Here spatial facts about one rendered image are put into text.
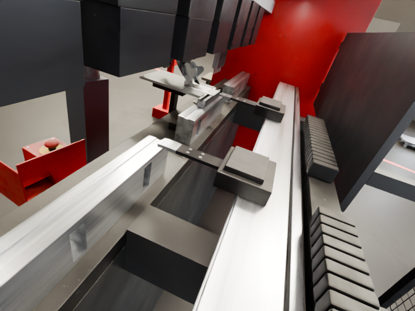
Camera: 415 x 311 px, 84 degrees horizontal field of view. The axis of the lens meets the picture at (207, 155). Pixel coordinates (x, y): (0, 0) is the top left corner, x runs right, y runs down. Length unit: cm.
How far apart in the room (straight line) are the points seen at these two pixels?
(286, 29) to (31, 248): 167
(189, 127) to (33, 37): 58
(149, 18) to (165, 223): 38
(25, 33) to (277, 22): 161
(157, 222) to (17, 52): 38
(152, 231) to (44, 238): 19
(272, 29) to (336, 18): 37
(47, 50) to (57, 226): 25
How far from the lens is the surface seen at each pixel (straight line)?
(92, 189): 46
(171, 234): 50
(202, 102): 87
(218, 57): 90
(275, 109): 91
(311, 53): 176
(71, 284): 46
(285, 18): 176
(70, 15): 27
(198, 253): 49
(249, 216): 43
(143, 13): 37
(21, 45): 25
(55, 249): 41
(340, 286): 35
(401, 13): 839
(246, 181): 45
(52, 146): 89
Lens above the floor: 127
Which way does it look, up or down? 31 degrees down
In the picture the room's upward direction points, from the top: 15 degrees clockwise
